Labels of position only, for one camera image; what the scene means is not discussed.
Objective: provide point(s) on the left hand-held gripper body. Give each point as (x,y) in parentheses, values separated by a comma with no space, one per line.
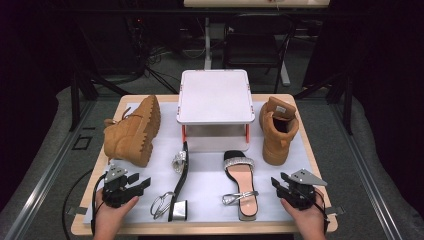
(115,191)

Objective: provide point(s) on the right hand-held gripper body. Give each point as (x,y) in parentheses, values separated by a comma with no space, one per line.
(301,193)

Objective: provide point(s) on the tan suede boot with label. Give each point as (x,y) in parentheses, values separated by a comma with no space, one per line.
(278,146)

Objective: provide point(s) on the white two-tier shoe rack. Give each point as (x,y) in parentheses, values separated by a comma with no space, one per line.
(215,95)

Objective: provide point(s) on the person's left hand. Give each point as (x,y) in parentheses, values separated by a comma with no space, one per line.
(108,220)

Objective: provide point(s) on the person's right hand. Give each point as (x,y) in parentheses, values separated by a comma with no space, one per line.
(310,221)

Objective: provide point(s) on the grey metal table clip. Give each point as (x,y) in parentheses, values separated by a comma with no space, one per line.
(335,210)
(77,210)

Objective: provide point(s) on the white table mat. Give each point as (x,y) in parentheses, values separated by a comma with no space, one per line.
(206,163)

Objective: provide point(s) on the black metal stand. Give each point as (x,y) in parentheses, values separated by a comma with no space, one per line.
(75,100)
(348,103)

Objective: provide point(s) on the black folding chair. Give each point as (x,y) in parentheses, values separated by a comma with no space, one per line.
(251,46)

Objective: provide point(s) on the white background desk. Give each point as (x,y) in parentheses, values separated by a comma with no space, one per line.
(233,3)

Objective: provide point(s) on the grey metal floor rail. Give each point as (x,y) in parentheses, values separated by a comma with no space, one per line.
(50,173)
(363,173)

